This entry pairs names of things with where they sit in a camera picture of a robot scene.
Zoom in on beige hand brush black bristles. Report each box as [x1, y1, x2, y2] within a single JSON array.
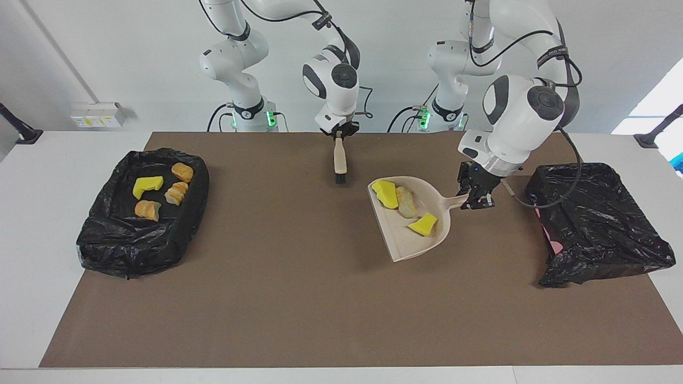
[[333, 133, 347, 185]]

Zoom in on beige rough bread chunk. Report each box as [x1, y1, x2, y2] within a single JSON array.
[[396, 186, 419, 219]]

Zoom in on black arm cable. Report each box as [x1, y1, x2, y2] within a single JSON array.
[[464, 0, 583, 210], [200, 0, 374, 119]]

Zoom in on brown table mat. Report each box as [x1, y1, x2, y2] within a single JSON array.
[[39, 132, 683, 369]]

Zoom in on black base cable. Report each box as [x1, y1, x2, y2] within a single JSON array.
[[207, 103, 235, 132], [387, 104, 427, 133]]

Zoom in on black bag lined bin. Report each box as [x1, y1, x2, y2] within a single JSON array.
[[76, 148, 210, 279]]

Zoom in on notched yellow sponge block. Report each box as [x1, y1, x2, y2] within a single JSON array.
[[132, 175, 165, 201]]

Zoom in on white wall socket box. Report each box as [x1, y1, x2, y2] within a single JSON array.
[[70, 102, 129, 129]]

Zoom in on orange ridged bread piece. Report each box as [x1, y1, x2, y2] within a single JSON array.
[[164, 181, 190, 206]]

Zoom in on black bag bin pink inside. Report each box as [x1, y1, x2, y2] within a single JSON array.
[[525, 163, 677, 289]]

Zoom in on pale crusty bread chunk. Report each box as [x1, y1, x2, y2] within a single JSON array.
[[134, 200, 162, 222]]

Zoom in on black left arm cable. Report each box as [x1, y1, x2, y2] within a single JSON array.
[[464, 0, 583, 210]]

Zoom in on beige plastic dustpan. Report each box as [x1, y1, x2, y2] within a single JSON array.
[[367, 176, 470, 263]]

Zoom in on yellow sponge piece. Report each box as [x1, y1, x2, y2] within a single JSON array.
[[371, 180, 399, 210], [408, 212, 439, 237]]

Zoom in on black clamp stand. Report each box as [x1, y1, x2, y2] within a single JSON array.
[[0, 102, 43, 145], [634, 104, 683, 149]]

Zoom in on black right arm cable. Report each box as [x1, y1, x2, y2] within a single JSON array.
[[200, 0, 374, 119]]

